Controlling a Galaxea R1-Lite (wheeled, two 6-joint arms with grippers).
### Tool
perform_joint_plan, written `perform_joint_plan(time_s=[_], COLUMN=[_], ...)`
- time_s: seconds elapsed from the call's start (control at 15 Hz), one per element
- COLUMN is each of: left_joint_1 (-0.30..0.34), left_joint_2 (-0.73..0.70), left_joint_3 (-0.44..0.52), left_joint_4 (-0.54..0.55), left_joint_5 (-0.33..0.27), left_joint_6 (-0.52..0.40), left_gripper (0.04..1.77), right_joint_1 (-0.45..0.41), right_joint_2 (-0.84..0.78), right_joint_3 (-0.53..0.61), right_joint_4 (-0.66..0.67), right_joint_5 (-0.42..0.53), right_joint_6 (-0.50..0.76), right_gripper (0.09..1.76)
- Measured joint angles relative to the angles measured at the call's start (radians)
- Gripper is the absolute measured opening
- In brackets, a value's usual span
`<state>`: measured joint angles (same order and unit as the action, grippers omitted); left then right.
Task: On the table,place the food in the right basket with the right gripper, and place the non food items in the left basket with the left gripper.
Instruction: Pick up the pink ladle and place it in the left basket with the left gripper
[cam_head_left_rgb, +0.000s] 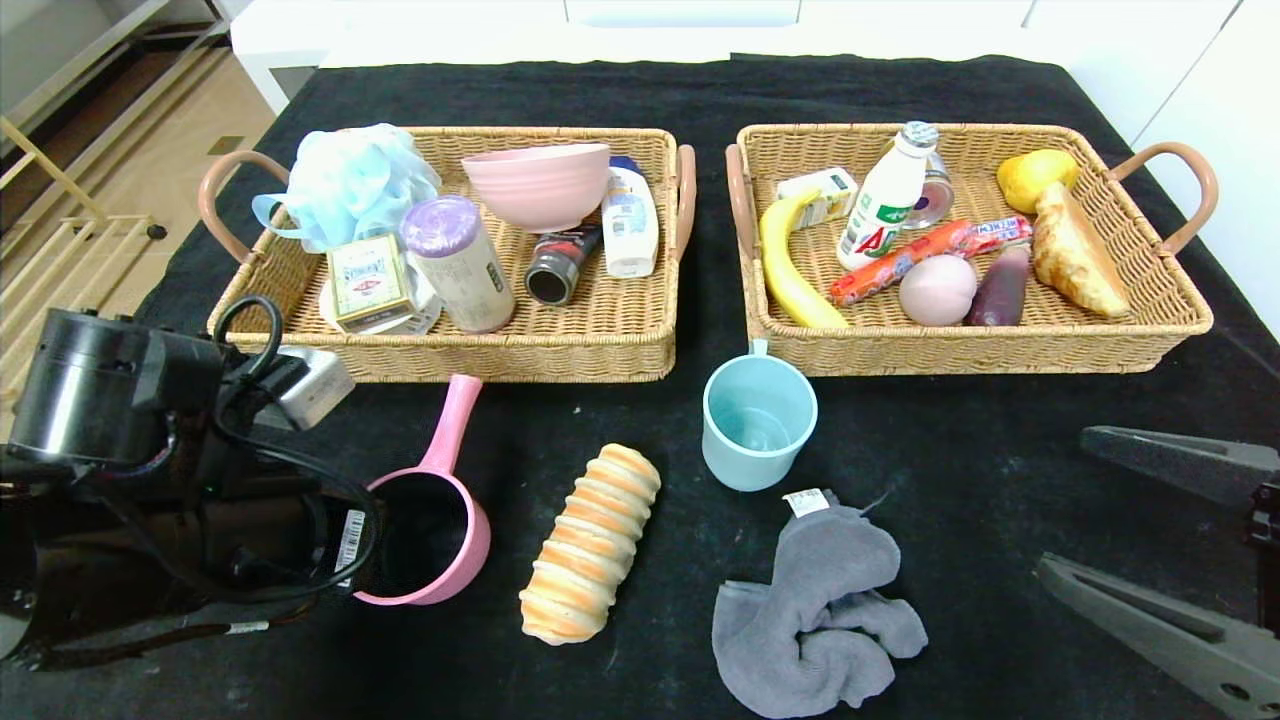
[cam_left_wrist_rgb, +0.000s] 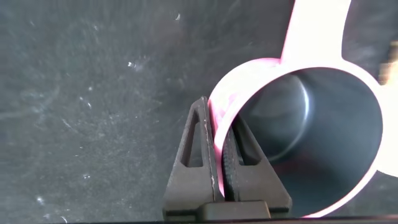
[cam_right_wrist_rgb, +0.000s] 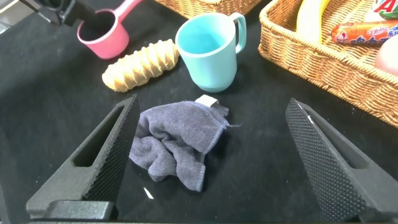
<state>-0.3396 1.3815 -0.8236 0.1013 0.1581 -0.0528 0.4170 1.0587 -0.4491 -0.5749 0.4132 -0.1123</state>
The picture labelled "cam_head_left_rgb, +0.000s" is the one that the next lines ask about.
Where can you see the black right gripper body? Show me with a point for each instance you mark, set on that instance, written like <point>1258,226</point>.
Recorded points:
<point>1268,560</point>

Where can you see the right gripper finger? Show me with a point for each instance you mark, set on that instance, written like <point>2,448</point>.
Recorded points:
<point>1250,680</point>
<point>1180,460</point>

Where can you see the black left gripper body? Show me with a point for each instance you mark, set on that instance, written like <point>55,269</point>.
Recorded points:
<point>350,541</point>

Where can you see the pink saucepan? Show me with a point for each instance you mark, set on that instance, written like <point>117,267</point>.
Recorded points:
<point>450,420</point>

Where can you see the orange sausage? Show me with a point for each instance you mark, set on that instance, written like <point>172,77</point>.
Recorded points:
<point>895,265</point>

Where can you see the white drink bottle green label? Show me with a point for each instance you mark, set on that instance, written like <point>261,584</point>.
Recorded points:
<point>880,215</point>

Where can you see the light blue mug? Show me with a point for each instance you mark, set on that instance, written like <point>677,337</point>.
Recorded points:
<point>760,455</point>

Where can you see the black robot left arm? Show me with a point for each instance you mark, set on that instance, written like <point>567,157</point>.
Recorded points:
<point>100,390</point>

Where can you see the golden croissant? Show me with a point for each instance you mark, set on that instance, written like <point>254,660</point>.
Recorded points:
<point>1075,253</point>

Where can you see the striped bread roll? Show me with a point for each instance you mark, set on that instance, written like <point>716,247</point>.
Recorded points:
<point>590,545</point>

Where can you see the white plastic packet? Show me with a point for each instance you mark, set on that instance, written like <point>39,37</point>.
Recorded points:
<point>428,310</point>

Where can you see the purple eggplant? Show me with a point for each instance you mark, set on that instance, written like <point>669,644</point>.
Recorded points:
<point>998,292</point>

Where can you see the green and white soap box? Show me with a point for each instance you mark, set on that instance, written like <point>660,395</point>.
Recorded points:
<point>370,283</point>

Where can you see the pink wrapped candy bar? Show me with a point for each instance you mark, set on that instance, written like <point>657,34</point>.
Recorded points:
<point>995,235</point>

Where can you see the pink egg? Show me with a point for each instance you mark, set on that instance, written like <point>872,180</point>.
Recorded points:
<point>937,292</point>

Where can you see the beige canister with purple lid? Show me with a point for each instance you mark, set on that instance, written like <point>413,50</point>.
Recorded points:
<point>465,268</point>

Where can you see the yellow lemon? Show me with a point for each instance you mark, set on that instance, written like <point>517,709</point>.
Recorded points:
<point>1030,176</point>

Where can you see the black and red tube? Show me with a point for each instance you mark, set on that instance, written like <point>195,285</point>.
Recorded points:
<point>560,263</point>

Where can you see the light blue bath loofah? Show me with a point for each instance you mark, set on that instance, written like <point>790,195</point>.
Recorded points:
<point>350,185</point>

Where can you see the gold drink can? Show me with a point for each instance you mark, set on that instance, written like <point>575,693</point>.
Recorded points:
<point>938,195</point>

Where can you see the grey towel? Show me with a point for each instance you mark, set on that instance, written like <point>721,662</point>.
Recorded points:
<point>820,600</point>

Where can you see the pink ribbed bowl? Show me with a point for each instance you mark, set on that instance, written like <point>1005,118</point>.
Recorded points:
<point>535,188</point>

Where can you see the beige wheeled rack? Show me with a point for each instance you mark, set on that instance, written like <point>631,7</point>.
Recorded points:
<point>95,221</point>

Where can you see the white lotion tube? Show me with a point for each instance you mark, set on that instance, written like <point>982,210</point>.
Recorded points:
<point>630,228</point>

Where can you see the yellow banana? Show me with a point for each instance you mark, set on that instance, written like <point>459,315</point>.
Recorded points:
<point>790,270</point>

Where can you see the small white yellow carton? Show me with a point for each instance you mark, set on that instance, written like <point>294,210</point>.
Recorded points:
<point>815,190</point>

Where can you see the grey shelf unit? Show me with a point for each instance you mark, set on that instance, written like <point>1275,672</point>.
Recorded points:
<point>50,40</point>

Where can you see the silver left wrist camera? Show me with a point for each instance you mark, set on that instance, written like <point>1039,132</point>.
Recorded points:
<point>315,390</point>

